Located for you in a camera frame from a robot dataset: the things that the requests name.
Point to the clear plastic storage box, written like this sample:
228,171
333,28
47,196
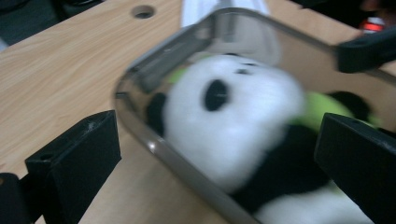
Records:
146,71

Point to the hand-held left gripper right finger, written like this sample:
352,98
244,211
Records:
361,161

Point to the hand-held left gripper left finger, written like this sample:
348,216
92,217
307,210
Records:
81,161

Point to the panda plush toy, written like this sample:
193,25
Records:
243,124

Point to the colourful puzzle cube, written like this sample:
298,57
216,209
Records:
373,25

